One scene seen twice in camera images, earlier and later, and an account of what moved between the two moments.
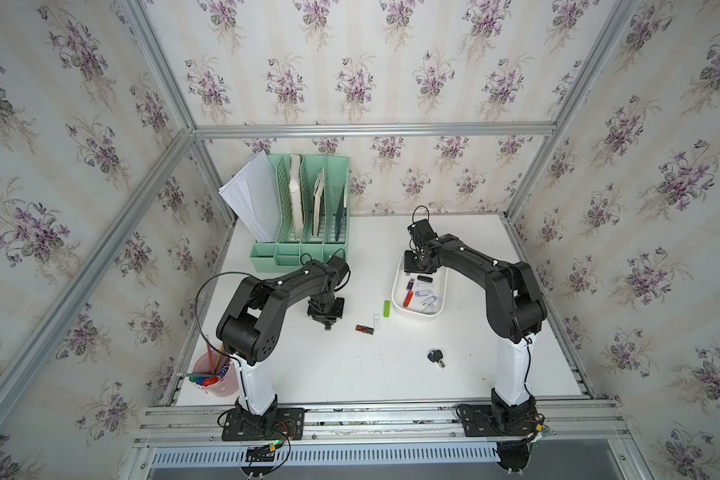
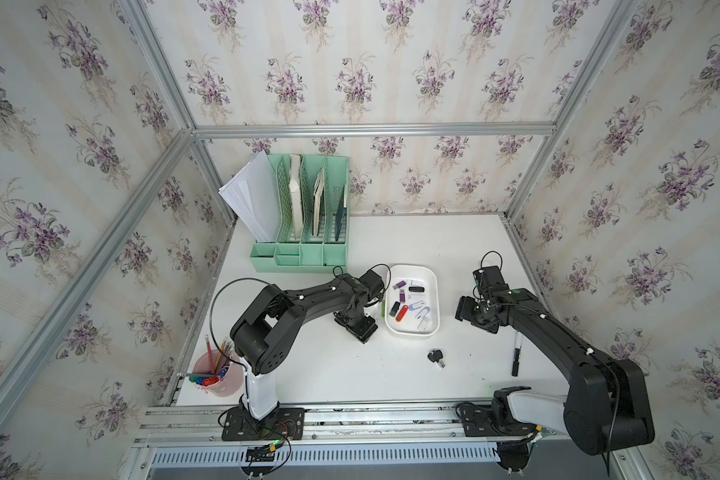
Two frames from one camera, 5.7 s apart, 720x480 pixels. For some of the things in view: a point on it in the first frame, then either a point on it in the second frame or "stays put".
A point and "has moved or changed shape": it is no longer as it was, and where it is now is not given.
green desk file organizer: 312,194 stays put
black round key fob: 436,356 stays put
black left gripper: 339,314 → 365,332
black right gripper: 408,266 → 462,310
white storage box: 419,295 has moved or changed shape
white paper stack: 255,194 stays put
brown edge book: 318,198 stays put
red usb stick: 408,298 → 401,313
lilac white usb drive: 430,301 → 422,313
